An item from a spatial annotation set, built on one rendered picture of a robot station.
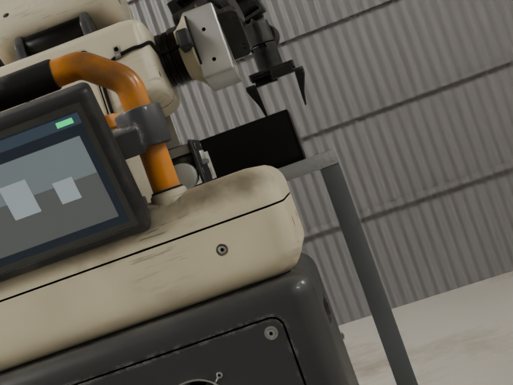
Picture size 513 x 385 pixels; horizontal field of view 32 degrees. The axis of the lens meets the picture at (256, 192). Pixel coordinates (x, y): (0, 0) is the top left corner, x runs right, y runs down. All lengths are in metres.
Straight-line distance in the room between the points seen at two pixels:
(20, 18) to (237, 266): 0.64
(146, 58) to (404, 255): 3.01
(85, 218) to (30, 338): 0.15
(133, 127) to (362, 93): 3.26
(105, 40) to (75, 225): 0.45
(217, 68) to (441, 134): 2.86
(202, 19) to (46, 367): 0.62
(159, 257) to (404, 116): 3.25
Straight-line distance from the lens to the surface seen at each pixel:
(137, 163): 1.12
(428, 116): 4.17
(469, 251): 4.23
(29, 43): 1.43
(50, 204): 0.97
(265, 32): 1.95
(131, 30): 1.36
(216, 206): 0.97
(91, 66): 1.01
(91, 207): 0.97
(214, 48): 1.39
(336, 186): 1.76
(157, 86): 1.34
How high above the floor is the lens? 0.80
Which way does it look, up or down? 1 degrees down
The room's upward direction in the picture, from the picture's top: 20 degrees counter-clockwise
